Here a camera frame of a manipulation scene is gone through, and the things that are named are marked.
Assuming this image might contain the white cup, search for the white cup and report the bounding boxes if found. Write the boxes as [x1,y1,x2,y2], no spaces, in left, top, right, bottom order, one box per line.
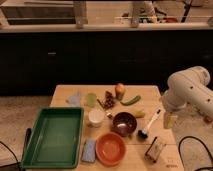
[88,109,105,127]

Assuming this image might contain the whiteboard eraser block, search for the whiteboard eraser block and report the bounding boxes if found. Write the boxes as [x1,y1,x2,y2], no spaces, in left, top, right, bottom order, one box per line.
[145,136,166,163]

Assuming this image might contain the black handle tool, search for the black handle tool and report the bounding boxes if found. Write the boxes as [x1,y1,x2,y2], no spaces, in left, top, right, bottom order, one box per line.
[22,128,32,157]

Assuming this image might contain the green cucumber toy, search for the green cucumber toy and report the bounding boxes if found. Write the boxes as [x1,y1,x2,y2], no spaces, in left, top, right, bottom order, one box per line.
[120,95,141,106]

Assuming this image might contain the black cable right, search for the black cable right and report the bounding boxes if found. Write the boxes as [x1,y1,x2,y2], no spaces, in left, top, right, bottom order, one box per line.
[178,135,213,171]

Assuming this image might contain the orange topped bottle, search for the orange topped bottle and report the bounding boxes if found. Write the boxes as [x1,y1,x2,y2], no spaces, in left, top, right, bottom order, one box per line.
[115,83,125,101]

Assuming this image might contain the black cable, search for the black cable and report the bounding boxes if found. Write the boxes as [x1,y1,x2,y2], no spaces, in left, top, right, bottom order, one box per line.
[0,140,22,171]
[178,135,213,171]

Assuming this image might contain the brown pinecone object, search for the brown pinecone object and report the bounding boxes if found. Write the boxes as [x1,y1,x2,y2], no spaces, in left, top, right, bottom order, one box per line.
[98,91,115,110]

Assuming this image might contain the green plastic tray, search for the green plastic tray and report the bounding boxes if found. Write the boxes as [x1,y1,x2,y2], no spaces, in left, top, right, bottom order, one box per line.
[21,107,84,169]

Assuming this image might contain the light green cup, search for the light green cup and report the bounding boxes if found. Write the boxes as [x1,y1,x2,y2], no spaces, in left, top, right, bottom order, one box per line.
[86,93,97,107]

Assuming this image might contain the dark red bowl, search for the dark red bowl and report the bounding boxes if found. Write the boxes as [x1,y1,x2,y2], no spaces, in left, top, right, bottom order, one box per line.
[112,112,137,137]

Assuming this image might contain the pale blue cloth piece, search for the pale blue cloth piece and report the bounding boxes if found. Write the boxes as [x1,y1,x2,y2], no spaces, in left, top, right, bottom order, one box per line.
[66,92,81,107]

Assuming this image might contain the black cable left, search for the black cable left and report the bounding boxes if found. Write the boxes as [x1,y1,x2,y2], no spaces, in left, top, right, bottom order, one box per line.
[0,140,22,171]

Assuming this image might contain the orange bowl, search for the orange bowl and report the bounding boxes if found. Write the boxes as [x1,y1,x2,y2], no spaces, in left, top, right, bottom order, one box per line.
[95,132,126,167]

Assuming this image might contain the black cabinet front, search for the black cabinet front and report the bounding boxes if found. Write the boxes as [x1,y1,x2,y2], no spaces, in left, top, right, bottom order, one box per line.
[0,30,213,96]

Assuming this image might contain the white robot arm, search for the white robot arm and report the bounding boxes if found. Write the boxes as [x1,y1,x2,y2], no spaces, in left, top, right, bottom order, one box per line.
[161,66,213,129]

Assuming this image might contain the blue sponge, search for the blue sponge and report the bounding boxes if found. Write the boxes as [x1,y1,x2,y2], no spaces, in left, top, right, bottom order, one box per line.
[81,139,96,163]

